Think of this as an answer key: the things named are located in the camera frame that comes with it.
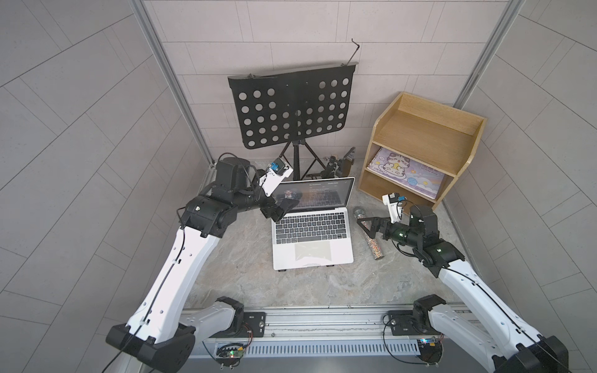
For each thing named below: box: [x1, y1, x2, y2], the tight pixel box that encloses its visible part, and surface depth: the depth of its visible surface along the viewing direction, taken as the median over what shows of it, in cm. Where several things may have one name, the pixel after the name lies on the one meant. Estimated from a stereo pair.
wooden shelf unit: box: [359, 91, 487, 211], surface depth 87 cm
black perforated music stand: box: [227, 38, 361, 180], surface depth 76 cm
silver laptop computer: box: [272, 177, 357, 272], surface depth 86 cm
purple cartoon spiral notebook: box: [366, 146, 445, 200], surface depth 91 cm
